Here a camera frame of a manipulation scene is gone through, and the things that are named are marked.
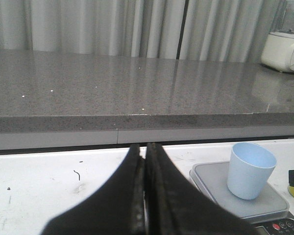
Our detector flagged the light blue plastic cup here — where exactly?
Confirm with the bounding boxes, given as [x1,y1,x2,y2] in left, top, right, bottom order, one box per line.
[227,142,277,200]

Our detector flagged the white kitchen appliance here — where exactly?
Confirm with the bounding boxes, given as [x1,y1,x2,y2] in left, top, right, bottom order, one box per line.
[261,31,294,72]

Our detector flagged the grey pleated curtain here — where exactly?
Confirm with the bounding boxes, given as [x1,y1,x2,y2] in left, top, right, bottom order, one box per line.
[0,0,280,62]

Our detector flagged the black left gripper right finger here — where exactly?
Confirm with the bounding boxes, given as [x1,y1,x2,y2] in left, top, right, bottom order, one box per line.
[146,143,258,235]

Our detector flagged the grey stone counter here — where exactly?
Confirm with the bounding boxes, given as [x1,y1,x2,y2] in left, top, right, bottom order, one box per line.
[0,49,294,150]

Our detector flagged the silver electronic kitchen scale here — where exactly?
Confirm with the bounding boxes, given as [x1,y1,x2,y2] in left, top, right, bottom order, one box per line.
[189,162,294,235]

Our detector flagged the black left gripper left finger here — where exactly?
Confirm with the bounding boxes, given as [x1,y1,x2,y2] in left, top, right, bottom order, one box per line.
[42,144,145,235]

